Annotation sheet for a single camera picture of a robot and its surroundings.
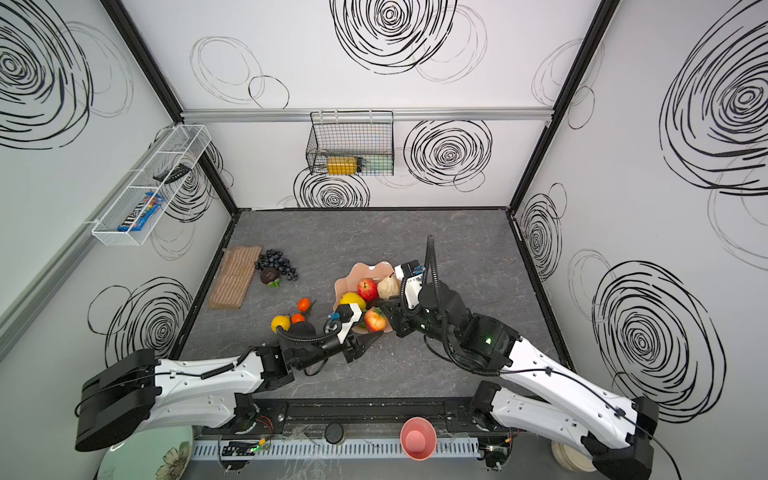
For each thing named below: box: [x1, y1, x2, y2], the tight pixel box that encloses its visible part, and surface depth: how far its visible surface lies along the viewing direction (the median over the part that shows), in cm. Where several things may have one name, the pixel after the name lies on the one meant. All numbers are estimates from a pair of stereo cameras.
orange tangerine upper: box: [297, 297, 311, 312], surface depth 93 cm
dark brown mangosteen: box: [260, 268, 281, 288], surface depth 98 cm
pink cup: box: [400, 417, 437, 462], surface depth 71 cm
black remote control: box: [152, 163, 192, 184], surface depth 82 cm
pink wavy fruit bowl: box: [333, 261, 396, 310], surface depth 98 cm
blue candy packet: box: [117, 192, 165, 232], surface depth 72 cm
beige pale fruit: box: [377, 274, 401, 300], surface depth 91 cm
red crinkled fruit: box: [357, 278, 379, 302], surface depth 93 cm
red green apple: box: [364, 306, 389, 333], surface depth 69 cm
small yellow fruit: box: [271, 315, 291, 333], surface depth 88 cm
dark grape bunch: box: [254, 248, 298, 281], surface depth 101 cm
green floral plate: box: [96, 426, 194, 480], surface depth 69 cm
